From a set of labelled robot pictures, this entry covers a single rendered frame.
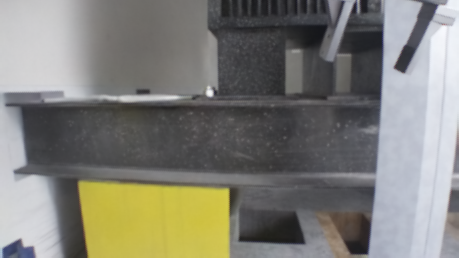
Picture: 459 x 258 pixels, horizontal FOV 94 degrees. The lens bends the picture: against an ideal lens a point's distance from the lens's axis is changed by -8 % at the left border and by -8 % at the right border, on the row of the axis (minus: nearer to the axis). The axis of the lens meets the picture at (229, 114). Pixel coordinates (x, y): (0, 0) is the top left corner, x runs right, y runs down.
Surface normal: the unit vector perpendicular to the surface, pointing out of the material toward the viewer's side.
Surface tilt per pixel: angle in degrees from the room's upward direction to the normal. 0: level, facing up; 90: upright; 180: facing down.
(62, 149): 90
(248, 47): 90
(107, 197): 90
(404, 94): 90
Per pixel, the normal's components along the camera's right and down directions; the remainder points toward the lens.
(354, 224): -0.12, 0.11
